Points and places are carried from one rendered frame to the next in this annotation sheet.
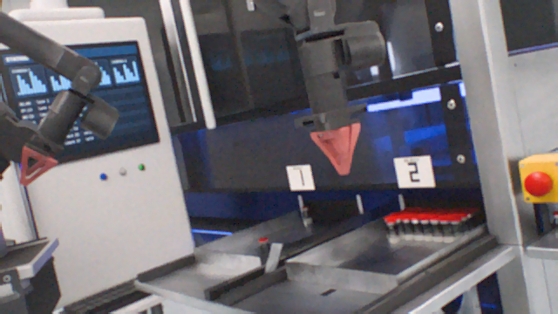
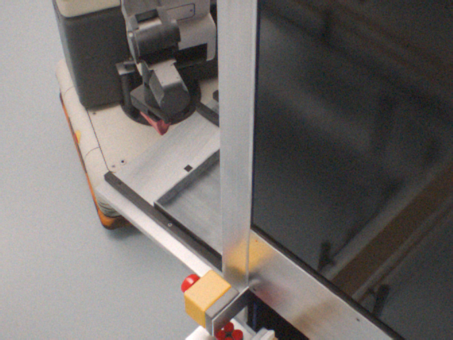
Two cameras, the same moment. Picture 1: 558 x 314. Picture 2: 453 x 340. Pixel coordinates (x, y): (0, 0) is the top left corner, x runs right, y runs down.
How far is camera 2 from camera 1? 1.78 m
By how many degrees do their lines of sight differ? 82
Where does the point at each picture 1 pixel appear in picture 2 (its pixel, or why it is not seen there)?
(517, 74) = (257, 247)
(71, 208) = not seen: outside the picture
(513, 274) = not seen: hidden behind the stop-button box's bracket
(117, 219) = not seen: outside the picture
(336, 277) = (196, 170)
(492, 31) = (228, 196)
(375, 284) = (169, 193)
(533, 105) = (273, 281)
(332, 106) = (144, 96)
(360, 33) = (158, 82)
